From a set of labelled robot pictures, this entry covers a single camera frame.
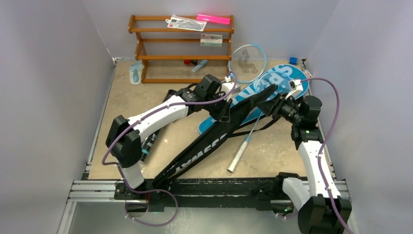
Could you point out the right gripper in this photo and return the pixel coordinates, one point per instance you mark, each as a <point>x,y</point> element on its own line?
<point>276,104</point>

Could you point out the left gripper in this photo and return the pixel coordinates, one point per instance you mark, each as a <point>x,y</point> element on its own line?
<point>223,115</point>

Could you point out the black Crossway racket bag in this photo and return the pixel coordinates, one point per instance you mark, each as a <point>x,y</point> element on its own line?
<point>209,141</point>

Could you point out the black shuttlecock tube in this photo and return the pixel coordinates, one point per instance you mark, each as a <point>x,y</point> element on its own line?
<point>147,145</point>

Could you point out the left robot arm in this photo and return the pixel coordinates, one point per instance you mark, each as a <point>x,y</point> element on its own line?
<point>127,135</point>

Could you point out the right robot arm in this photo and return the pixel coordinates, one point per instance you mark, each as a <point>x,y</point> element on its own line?
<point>321,209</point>

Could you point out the light blue badminton racket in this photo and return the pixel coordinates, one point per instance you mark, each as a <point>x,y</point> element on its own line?
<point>248,62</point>

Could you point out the blue racket bag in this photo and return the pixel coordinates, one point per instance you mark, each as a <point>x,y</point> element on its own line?
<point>280,75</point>

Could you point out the small blue cube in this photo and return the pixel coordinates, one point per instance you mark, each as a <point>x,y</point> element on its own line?
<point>293,60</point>

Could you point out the light blue strip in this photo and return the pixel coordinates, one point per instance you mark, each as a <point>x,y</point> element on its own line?
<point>199,65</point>

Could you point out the red black small object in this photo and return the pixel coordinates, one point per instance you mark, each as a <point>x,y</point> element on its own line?
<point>191,61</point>

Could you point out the white green box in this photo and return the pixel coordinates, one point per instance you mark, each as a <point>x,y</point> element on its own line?
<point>211,40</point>

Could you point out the wooden shelf rack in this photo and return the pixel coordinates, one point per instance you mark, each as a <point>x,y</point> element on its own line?
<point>148,49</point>

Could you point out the pink bar on shelf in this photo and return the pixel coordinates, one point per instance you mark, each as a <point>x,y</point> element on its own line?
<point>213,19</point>

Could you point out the light blue packaged item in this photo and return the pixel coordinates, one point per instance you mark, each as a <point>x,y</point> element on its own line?
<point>135,72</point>

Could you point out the white blister package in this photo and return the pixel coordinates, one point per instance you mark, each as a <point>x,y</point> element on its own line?
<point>176,22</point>

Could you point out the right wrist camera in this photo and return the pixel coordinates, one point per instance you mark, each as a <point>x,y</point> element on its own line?
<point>295,88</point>

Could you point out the white racket handle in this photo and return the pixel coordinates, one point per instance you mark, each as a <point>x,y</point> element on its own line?
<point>231,168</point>

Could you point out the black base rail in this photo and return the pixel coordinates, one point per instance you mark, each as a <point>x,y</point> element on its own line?
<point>260,193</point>

